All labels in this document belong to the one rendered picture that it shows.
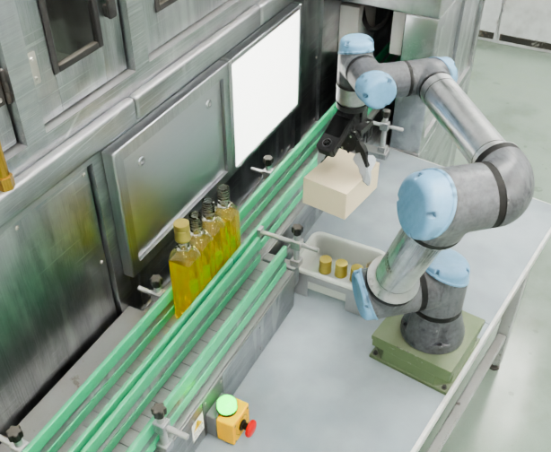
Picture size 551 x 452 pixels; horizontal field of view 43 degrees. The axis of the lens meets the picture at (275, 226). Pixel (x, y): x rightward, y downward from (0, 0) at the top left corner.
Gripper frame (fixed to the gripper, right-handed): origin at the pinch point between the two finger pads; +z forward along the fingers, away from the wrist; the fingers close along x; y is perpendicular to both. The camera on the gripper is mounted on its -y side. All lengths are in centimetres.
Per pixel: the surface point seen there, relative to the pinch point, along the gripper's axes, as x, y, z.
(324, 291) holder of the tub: -1.8, -8.1, 31.3
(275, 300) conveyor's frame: 2.3, -24.7, 23.8
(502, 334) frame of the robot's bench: -37, 63, 90
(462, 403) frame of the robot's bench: -37, 27, 90
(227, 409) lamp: -7, -56, 26
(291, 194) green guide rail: 17.9, 5.0, 15.7
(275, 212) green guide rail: 16.6, -4.3, 15.5
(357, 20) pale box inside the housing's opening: 41, 79, -4
